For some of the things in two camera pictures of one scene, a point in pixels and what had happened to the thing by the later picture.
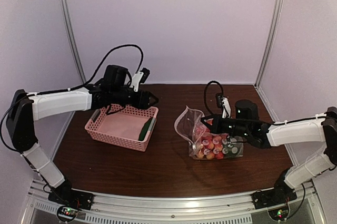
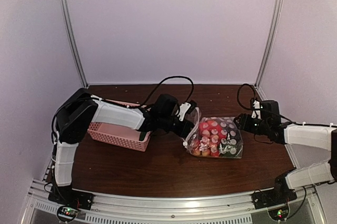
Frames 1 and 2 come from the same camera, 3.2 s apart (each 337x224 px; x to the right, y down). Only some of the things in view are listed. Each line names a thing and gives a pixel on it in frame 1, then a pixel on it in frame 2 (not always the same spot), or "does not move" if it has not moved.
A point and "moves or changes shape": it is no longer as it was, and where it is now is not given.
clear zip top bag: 204,143 moves or changes shape
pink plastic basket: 123,127 does not move
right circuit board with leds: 279,214 does not move
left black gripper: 141,101 -> 187,126
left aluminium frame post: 64,8 does not move
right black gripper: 216,126 -> 244,123
